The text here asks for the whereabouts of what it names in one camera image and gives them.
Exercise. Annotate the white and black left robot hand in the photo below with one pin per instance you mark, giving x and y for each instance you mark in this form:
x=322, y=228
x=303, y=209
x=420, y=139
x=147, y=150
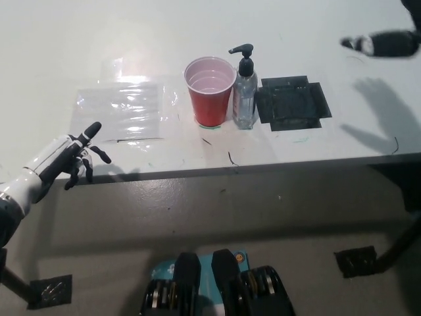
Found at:
x=52, y=161

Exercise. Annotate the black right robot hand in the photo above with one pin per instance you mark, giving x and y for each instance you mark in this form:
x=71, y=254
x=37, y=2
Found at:
x=391, y=44

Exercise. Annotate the clear soap bottle black pump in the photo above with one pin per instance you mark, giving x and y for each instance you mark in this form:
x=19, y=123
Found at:
x=245, y=95

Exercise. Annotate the black and teal robot body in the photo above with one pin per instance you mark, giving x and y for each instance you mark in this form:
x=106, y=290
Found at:
x=227, y=283

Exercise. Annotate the clear plastic sheet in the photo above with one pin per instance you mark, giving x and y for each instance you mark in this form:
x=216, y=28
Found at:
x=121, y=112

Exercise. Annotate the black tape square patch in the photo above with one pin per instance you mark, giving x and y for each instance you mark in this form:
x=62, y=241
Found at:
x=289, y=103

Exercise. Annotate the thin black table leg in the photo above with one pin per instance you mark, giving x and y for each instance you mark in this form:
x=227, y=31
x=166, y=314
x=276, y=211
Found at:
x=16, y=283

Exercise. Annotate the red plastic cup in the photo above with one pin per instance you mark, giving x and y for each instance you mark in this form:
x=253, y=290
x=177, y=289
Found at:
x=210, y=105

